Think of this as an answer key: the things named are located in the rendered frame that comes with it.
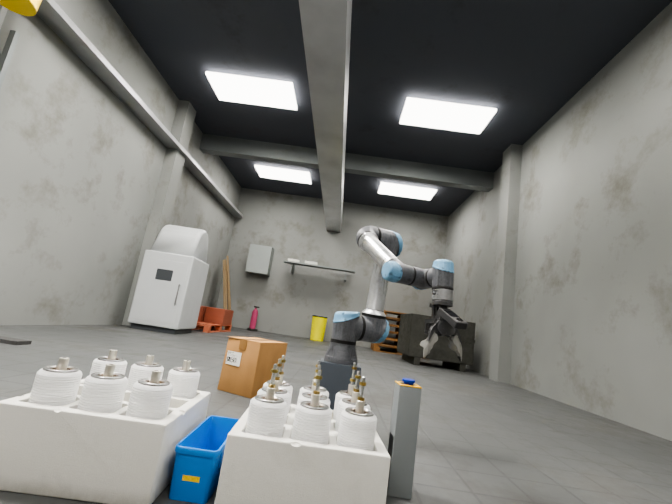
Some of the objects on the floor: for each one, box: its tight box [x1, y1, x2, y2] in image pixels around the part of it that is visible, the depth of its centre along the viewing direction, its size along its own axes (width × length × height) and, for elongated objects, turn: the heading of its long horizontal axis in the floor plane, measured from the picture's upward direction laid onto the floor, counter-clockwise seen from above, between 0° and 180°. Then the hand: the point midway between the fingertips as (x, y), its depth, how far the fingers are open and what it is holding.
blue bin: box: [169, 415, 239, 504], centre depth 102 cm, size 30×11×12 cm, turn 39°
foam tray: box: [214, 404, 391, 504], centre depth 103 cm, size 39×39×18 cm
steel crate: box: [397, 313, 476, 372], centre depth 633 cm, size 93×112×80 cm
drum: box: [310, 315, 328, 342], centre depth 858 cm, size 37×36×57 cm
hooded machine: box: [128, 225, 209, 334], centre depth 539 cm, size 79×72×156 cm
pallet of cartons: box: [192, 306, 234, 333], centre depth 665 cm, size 119×78×41 cm, turn 36°
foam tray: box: [0, 379, 211, 504], centre depth 102 cm, size 39×39×18 cm
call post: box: [387, 382, 422, 499], centre depth 112 cm, size 7×7×31 cm
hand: (444, 360), depth 123 cm, fingers open, 14 cm apart
